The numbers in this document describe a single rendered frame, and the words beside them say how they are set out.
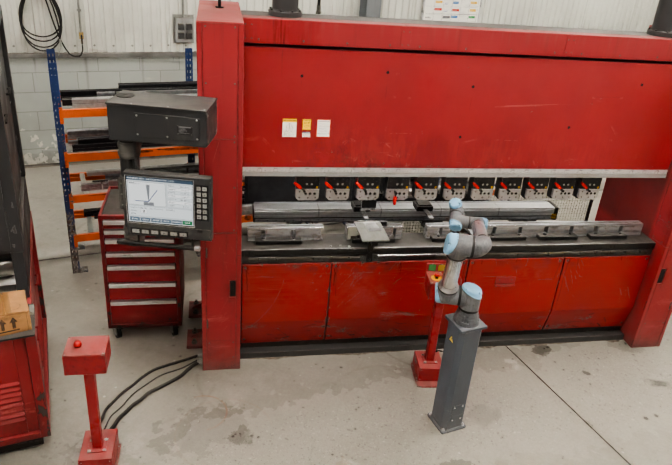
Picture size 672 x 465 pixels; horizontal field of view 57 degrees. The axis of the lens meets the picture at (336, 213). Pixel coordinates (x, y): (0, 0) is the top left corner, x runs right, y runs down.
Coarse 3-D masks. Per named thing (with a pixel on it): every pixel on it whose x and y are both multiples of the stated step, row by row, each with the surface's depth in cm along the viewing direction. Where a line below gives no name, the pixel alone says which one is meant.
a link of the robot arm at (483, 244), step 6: (474, 222) 357; (480, 222) 355; (486, 222) 360; (468, 228) 363; (474, 228) 349; (480, 228) 345; (486, 228) 361; (474, 234) 343; (480, 234) 333; (486, 234) 338; (480, 240) 323; (486, 240) 326; (480, 246) 322; (486, 246) 324; (474, 252) 323; (480, 252) 323; (486, 252) 325
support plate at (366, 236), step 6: (354, 222) 420; (360, 222) 420; (378, 222) 422; (360, 228) 412; (366, 228) 413; (360, 234) 404; (366, 234) 405; (372, 234) 406; (378, 234) 406; (384, 234) 407; (366, 240) 397; (372, 240) 398; (378, 240) 399; (384, 240) 399
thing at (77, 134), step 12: (72, 132) 506; (84, 132) 511; (96, 132) 514; (108, 132) 518; (72, 144) 483; (84, 144) 484; (96, 144) 487; (108, 144) 491; (144, 144) 503; (156, 144) 506
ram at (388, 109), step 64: (256, 64) 361; (320, 64) 368; (384, 64) 374; (448, 64) 381; (512, 64) 388; (576, 64) 396; (640, 64) 404; (256, 128) 378; (384, 128) 392; (448, 128) 400; (512, 128) 408; (576, 128) 416; (640, 128) 424
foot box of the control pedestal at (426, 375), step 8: (416, 352) 440; (424, 352) 440; (416, 360) 435; (440, 360) 434; (416, 368) 434; (424, 368) 424; (432, 368) 425; (416, 376) 432; (424, 376) 428; (432, 376) 428; (416, 384) 426; (424, 384) 426; (432, 384) 427
